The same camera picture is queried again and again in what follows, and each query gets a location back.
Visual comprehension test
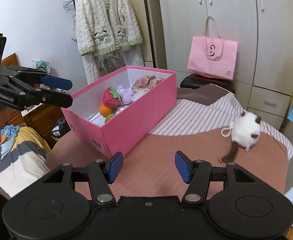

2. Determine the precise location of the cream green knit cardigan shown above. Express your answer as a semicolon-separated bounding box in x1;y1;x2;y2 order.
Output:
75;0;143;56

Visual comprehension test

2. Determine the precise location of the grey wardrobe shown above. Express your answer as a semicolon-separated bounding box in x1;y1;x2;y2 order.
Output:
144;0;293;129

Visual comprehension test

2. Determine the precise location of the green ball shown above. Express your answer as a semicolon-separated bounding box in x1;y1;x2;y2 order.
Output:
105;113;116;123

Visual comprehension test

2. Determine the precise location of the white lace garment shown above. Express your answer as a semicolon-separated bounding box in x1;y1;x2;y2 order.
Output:
82;45;144;85

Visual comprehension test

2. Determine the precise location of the white brown plush toy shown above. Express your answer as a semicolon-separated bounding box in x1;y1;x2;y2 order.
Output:
219;112;261;163

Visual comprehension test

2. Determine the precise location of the pink tote bag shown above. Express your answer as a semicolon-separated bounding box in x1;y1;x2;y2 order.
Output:
187;16;238;80

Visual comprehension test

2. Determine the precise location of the orange ball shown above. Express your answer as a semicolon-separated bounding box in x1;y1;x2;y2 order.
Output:
99;104;113;118

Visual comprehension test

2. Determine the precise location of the pink floral cloth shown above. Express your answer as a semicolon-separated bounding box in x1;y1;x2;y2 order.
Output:
131;75;164;92

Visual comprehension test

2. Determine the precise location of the black hard case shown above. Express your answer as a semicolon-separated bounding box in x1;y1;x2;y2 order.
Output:
180;74;235;94

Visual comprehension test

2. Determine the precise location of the pink storage box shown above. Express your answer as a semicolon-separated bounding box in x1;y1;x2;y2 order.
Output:
62;66;177;157

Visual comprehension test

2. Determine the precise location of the white mesh bath pouf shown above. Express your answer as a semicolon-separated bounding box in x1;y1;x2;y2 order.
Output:
132;88;150;102

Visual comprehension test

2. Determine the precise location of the striped brown bed cover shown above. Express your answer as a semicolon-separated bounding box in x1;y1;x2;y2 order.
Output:
44;83;293;202

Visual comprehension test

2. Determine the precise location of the red strawberry plush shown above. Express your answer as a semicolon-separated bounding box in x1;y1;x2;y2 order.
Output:
102;87;121;108

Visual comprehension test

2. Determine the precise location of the purple plush toy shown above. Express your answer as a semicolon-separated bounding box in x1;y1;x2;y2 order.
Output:
117;86;134;105

